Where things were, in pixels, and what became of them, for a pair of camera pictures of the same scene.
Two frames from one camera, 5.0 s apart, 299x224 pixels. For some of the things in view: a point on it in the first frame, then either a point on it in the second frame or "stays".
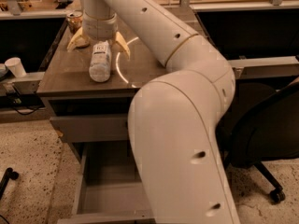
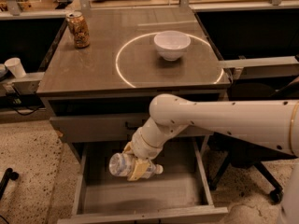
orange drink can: x=75 y=20 stays
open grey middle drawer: x=110 y=189 stays
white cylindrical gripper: x=99 y=29 -> x=141 y=147
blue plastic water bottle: x=100 y=63 -> x=122 y=164
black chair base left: x=8 y=175 stays
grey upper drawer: x=92 y=128 stays
